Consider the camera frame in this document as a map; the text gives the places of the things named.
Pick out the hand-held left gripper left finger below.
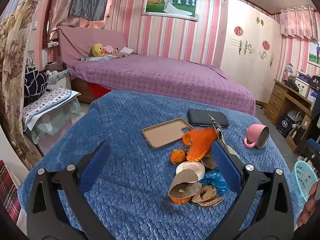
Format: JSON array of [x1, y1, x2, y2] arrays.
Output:
[[26, 141, 118, 240]]

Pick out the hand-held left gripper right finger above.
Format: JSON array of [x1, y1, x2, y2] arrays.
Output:
[[207, 140, 294, 240]]

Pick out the blue plastic bag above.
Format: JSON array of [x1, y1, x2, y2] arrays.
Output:
[[200, 169, 229, 195]]

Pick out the brown cardboard scrap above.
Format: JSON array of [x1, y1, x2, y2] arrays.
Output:
[[200, 152, 218, 169]]

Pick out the teal plastic basket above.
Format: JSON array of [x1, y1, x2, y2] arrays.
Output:
[[291, 160, 318, 205]]

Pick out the large orange peel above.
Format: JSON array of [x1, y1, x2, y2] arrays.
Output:
[[182, 128, 218, 162]]

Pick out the small whole tangerine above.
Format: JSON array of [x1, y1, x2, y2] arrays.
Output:
[[170, 149, 187, 165]]

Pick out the partly peeled tangerine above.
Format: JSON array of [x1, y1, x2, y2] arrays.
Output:
[[170, 195, 192, 205]]

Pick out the person's right hand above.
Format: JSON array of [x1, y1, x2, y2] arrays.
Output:
[[299, 180, 320, 228]]

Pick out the cardboard box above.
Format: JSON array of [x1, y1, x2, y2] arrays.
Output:
[[291, 120, 310, 145]]

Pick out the white fan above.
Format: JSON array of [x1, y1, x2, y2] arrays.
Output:
[[287, 110, 304, 128]]

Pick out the dark shopping bag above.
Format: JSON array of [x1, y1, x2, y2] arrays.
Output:
[[276, 114, 292, 138]]

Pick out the blue quilted blanket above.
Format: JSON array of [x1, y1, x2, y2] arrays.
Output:
[[17, 90, 304, 240]]

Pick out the pink cup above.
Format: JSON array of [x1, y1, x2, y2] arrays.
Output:
[[243, 124, 270, 149]]

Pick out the black phone wallet case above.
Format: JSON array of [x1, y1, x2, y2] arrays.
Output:
[[187, 108, 229, 128]]

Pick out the white storage box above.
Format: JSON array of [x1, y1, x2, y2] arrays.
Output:
[[295, 76, 310, 98]]

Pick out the wooden desk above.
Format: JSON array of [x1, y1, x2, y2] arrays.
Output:
[[264, 79, 313, 153]]

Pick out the dark cloth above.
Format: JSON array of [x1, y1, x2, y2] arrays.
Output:
[[285, 79, 300, 92]]

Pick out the tan phone case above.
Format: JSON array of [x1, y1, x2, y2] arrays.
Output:
[[142, 118, 195, 150]]

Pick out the purple bag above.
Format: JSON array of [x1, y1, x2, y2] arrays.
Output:
[[296, 70, 312, 80]]

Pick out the polka dot cushion stool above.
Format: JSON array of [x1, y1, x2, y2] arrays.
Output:
[[22, 86, 82, 144]]

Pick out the desk lamp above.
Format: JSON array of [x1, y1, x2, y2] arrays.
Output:
[[282, 64, 294, 83]]

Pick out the red plaid cloth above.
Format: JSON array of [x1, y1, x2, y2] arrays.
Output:
[[0, 160, 22, 223]]

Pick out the cluttered nightstand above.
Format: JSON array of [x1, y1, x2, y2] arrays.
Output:
[[44, 61, 72, 90]]

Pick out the framed couple picture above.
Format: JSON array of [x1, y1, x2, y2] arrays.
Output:
[[308, 39, 320, 65]]

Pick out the black white patterned bag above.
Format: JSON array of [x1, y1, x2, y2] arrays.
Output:
[[24, 66, 49, 103]]

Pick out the cream wardrobe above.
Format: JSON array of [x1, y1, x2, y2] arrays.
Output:
[[219, 0, 282, 105]]

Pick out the light blue cloth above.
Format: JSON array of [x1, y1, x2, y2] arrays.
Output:
[[80, 55, 113, 62]]

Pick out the purple dotted bed cover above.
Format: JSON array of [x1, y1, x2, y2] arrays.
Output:
[[68, 55, 256, 115]]

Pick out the yellow duck plush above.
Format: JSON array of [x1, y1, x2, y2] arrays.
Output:
[[90, 43, 105, 57]]

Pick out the white and brown clothes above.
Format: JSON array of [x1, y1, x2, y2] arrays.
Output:
[[117, 47, 137, 55]]

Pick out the pink covered headboard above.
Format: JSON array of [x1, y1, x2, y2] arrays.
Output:
[[57, 26, 129, 64]]

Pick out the floral curtain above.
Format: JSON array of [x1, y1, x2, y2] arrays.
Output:
[[0, 0, 39, 163]]

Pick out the pink valance curtain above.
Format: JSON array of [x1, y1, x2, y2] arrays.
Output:
[[279, 5, 319, 40]]

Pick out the pink window curtain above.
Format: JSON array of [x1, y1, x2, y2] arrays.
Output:
[[49, 0, 113, 40]]

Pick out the grey hanging cloth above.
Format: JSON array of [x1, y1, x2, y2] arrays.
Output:
[[68, 0, 112, 22]]

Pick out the framed wedding picture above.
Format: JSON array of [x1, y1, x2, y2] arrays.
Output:
[[141, 0, 201, 22]]

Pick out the wooden bed frame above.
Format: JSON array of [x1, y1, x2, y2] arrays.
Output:
[[70, 77, 113, 104]]

